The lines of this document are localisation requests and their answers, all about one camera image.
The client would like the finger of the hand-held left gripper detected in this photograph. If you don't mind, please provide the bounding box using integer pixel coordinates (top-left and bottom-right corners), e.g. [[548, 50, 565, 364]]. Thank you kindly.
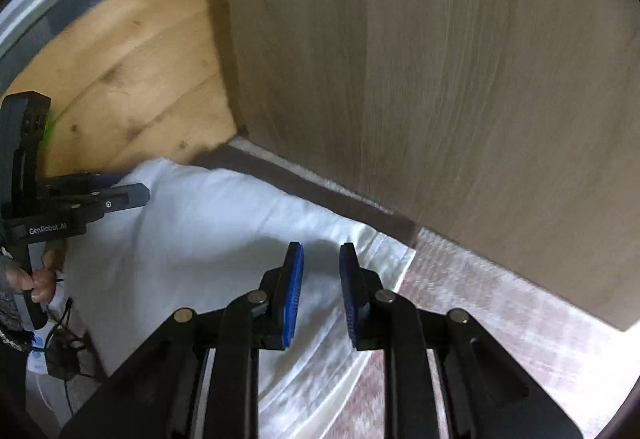
[[97, 184, 151, 212], [75, 171, 123, 187]]

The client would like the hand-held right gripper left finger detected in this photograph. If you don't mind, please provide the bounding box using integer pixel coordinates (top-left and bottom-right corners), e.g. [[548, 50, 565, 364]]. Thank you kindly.
[[60, 242, 305, 439]]

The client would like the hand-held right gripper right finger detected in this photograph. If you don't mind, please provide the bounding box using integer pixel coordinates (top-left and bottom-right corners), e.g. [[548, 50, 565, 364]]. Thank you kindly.
[[339, 242, 583, 439]]

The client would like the white shirt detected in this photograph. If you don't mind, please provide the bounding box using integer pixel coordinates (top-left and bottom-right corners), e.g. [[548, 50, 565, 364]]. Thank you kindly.
[[62, 158, 418, 439]]

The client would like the person's left forearm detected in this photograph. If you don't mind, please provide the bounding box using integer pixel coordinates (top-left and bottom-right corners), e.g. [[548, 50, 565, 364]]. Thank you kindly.
[[0, 239, 31, 355]]

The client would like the person's left hand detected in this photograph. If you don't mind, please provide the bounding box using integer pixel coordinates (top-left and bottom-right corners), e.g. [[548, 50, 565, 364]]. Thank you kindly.
[[7, 249, 66, 304]]

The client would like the wooden nightstand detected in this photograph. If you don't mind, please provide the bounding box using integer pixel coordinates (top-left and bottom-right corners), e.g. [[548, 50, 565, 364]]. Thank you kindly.
[[2, 0, 241, 177]]

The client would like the plaid bed blanket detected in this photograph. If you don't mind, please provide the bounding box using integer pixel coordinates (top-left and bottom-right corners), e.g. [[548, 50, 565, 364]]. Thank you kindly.
[[230, 134, 640, 439]]

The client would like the black power adapter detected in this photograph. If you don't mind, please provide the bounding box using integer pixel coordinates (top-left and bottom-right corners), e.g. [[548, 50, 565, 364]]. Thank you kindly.
[[47, 326, 83, 382]]

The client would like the white power strip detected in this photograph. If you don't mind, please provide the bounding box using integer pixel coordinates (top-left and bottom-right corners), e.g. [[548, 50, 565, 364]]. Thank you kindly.
[[27, 319, 56, 377]]

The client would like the wooden headboard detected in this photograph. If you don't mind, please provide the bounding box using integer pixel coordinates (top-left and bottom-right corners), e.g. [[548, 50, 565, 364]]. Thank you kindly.
[[202, 0, 640, 332]]

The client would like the black adapter cable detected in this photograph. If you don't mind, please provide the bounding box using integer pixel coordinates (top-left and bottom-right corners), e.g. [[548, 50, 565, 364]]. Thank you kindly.
[[47, 296, 101, 420]]

